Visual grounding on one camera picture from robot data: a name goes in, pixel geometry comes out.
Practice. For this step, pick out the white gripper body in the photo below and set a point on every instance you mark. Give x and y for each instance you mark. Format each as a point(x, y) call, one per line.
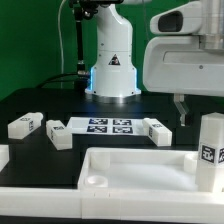
point(177, 64)

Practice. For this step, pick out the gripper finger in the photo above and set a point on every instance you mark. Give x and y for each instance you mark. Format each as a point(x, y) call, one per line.
point(179, 101)

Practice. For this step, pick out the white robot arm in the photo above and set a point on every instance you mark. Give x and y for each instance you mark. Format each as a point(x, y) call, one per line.
point(113, 79)

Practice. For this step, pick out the white marker sheet with tags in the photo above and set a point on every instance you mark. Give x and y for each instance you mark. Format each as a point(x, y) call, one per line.
point(105, 126)

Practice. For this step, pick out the white front wall fence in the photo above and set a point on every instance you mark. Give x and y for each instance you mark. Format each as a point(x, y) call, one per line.
point(149, 205)

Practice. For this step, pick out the white desk top tray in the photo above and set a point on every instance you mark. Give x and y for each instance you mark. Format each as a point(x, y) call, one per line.
point(166, 175)

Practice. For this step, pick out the white left wall block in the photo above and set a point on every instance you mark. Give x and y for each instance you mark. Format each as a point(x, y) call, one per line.
point(4, 156)

